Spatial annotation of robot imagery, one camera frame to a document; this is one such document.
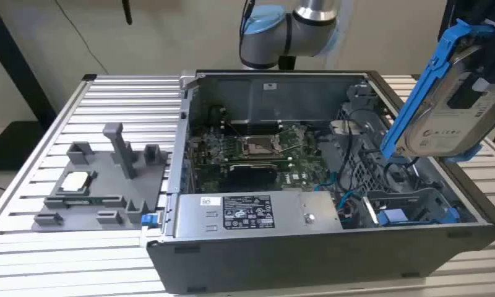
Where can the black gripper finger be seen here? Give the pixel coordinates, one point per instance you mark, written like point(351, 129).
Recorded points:
point(466, 96)

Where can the hard disk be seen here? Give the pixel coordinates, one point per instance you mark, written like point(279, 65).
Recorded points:
point(437, 133)

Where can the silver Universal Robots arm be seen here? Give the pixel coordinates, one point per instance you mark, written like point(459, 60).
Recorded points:
point(268, 46)

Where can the perforated metal disk bay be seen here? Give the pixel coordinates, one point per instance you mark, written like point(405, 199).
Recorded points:
point(367, 167)

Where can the blue disk carrier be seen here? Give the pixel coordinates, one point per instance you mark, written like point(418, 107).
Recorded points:
point(394, 217)

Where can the black RAM slot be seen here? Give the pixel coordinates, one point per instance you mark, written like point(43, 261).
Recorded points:
point(264, 127)

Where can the grey plastic cage latch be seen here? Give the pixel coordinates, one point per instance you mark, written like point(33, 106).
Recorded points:
point(360, 90)

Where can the green motherboard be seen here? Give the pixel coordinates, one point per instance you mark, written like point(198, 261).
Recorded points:
point(300, 167)

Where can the CPU socket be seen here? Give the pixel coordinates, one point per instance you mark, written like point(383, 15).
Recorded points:
point(258, 147)

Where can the silver power supply unit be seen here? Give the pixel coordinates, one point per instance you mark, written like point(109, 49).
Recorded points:
point(288, 213)

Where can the black graphics card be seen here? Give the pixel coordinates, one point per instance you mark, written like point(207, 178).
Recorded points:
point(251, 178)

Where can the black open PC case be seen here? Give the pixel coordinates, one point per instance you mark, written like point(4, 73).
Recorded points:
point(272, 266)

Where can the black antenna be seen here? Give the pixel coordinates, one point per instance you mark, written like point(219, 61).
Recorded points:
point(127, 12)

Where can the small blue case latch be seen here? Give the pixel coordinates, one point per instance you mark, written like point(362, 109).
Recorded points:
point(150, 220)

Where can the black table corner cap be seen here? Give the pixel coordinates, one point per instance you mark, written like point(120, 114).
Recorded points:
point(89, 77)

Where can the grey parts rack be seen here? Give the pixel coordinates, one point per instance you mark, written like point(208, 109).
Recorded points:
point(103, 185)

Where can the green RAM stick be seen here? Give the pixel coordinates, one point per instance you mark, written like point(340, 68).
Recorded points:
point(95, 201)

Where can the silver CPU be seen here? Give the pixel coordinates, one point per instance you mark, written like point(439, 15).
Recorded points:
point(76, 181)

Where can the black stand with base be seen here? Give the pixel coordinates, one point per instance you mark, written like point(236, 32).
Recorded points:
point(13, 62)

